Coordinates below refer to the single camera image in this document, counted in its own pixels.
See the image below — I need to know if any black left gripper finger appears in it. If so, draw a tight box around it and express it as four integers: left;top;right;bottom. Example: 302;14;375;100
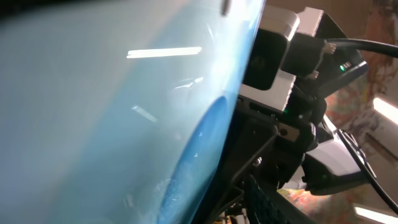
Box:
244;175;314;224

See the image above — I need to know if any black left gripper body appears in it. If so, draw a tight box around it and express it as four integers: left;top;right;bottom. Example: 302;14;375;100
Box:
193;95;317;223

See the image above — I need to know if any blue-screen Galaxy smartphone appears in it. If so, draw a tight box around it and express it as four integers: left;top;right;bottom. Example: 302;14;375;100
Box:
1;0;264;223

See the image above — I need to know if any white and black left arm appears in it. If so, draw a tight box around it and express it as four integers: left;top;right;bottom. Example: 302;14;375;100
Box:
193;7;371;223

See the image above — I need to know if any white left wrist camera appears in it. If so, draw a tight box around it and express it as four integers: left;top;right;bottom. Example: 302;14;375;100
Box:
238;4;325;113

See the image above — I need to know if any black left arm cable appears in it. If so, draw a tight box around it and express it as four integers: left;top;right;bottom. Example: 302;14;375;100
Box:
323;37;398;215

